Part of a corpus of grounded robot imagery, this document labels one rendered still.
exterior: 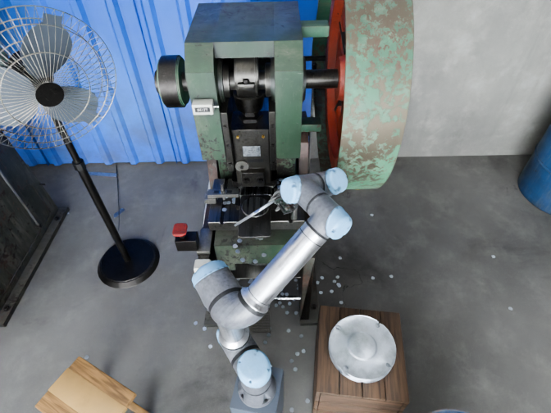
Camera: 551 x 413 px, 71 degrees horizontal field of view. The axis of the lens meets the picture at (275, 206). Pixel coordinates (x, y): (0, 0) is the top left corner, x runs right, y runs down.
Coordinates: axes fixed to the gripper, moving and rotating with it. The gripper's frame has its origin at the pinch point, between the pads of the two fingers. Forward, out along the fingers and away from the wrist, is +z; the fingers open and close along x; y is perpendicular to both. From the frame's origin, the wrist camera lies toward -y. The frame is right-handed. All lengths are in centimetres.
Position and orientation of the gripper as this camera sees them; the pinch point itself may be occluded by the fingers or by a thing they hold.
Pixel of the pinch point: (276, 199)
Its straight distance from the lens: 139.2
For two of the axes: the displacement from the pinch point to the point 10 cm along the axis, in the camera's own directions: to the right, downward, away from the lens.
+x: 5.7, 7.9, 2.1
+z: -5.5, 1.8, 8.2
